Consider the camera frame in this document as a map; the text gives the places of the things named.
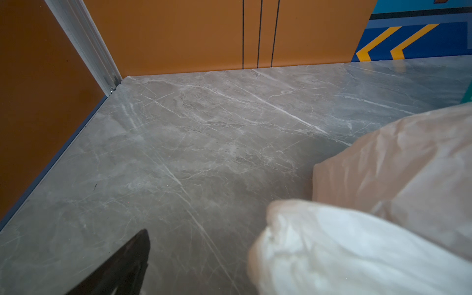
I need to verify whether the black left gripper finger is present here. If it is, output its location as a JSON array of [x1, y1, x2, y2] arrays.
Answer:
[[68, 229, 151, 295]]

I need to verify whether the white plastic bag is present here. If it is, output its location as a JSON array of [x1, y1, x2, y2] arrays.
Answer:
[[248, 103, 472, 295]]

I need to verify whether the aluminium corner post left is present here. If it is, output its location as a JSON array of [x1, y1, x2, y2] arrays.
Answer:
[[45, 0, 122, 97]]

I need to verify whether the teal plastic basket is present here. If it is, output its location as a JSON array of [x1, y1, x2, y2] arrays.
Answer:
[[460, 82, 472, 104]]

